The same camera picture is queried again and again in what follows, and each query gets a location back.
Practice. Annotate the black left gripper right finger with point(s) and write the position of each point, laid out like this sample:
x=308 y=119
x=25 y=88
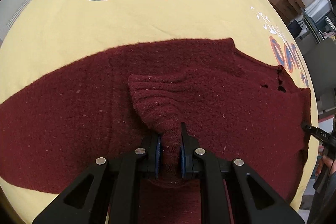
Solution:
x=231 y=191

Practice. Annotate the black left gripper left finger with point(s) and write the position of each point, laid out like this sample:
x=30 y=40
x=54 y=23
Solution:
x=108 y=190

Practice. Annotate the grey green chair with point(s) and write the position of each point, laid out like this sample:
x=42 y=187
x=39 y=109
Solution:
x=320 y=62

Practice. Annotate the yellow dinosaur print bedsheet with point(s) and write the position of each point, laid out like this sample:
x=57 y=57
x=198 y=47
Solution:
x=51 y=34

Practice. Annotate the dark red knit sweater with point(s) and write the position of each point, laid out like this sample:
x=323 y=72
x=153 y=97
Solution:
x=104 y=104

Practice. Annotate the person's right hand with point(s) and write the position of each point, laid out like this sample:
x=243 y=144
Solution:
x=325 y=160

